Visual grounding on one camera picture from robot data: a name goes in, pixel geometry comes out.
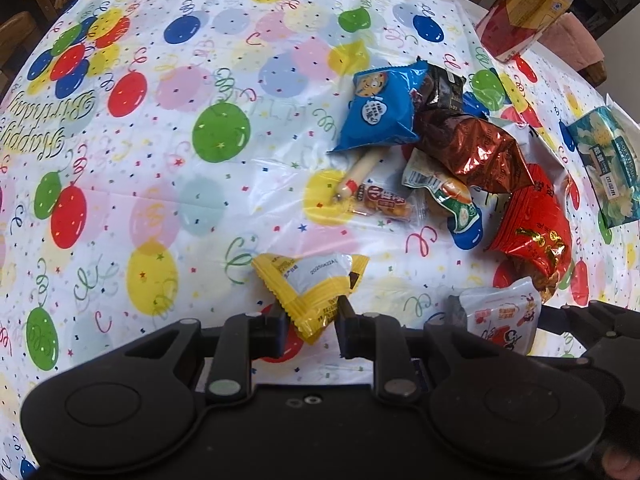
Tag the sausage stick snack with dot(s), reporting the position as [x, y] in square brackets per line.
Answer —
[356, 175]

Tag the wooden chair left side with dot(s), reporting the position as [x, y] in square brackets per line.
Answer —
[19, 32]

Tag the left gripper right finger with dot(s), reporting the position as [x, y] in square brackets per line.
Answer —
[379, 339]

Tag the green egg snack packet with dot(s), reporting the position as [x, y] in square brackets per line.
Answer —
[449, 196]

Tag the blue cookie snack bag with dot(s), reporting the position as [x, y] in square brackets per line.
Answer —
[382, 109]

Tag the clear orange snack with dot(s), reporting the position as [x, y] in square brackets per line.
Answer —
[372, 199]

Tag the silver white spicy strip bag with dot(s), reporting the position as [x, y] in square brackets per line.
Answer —
[533, 148]

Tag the yellow snack packet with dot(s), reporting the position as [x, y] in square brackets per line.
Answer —
[308, 288]

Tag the white red snack packet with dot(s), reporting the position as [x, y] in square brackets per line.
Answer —
[507, 317]

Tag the teal tissue box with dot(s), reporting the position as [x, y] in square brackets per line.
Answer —
[607, 141]

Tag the balloon birthday tablecloth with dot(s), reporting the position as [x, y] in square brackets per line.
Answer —
[151, 149]

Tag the person right hand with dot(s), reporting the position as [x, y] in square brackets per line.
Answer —
[619, 464]

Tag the brown foil snack bag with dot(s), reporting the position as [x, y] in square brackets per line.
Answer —
[473, 150]

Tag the red chip bag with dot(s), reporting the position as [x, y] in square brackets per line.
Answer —
[535, 234]

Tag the orange juice bottle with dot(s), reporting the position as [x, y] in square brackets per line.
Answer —
[510, 27]

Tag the black dark snack packet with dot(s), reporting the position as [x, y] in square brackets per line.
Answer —
[440, 89]

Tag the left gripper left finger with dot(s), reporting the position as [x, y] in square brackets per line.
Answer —
[234, 347]

